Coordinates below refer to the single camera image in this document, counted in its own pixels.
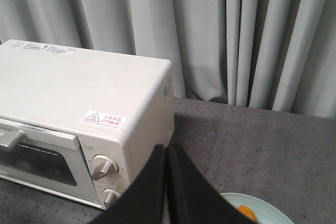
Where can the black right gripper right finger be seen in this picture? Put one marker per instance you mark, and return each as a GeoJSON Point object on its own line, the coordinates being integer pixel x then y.
{"type": "Point", "coordinates": [191, 198]}

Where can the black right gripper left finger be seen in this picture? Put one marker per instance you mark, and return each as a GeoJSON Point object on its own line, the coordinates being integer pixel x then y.
{"type": "Point", "coordinates": [143, 200]}

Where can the golden croissant bread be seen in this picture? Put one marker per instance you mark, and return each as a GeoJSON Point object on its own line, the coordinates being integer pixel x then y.
{"type": "Point", "coordinates": [246, 211]}

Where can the oven glass door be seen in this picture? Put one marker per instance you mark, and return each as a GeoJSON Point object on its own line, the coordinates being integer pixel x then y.
{"type": "Point", "coordinates": [47, 160]}

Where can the white toaster oven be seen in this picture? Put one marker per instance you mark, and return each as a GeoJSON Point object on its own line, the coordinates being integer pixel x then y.
{"type": "Point", "coordinates": [116, 105]}

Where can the lower timer knob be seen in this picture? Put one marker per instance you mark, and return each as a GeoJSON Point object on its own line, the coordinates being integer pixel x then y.
{"type": "Point", "coordinates": [110, 196]}

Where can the upper temperature knob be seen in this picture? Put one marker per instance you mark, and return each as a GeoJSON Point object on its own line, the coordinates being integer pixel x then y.
{"type": "Point", "coordinates": [103, 166]}

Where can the light green round plate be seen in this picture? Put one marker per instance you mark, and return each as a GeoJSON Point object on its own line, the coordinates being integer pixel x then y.
{"type": "Point", "coordinates": [265, 212]}

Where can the grey curtain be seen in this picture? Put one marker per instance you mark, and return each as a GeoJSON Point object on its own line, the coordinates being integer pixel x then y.
{"type": "Point", "coordinates": [269, 54]}

